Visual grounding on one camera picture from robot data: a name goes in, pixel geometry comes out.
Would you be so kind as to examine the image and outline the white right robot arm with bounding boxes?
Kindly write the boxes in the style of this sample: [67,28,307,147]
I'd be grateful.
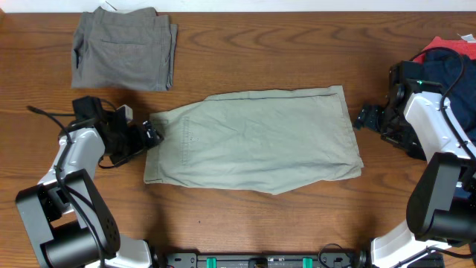
[353,61,475,267]

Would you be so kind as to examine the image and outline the khaki beige shorts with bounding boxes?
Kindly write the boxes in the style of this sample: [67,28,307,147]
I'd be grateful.
[144,86,364,195]

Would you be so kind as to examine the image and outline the red garment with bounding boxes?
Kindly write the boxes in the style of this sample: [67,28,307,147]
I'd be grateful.
[411,36,475,63]

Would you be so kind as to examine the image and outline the white garment label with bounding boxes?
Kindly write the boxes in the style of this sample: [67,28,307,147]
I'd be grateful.
[460,34,476,43]

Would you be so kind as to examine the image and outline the navy blue garment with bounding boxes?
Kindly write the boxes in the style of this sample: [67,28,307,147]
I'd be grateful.
[423,56,476,144]

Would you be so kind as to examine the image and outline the folded grey trousers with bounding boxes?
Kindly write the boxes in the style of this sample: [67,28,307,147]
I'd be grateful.
[71,7,179,92]

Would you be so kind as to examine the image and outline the small coiled black cable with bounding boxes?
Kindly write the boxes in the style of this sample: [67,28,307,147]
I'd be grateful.
[318,243,354,268]

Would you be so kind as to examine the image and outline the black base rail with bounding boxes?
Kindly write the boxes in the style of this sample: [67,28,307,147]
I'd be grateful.
[161,252,370,268]

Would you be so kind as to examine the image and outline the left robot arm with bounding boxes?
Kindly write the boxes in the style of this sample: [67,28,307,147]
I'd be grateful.
[16,96,163,267]

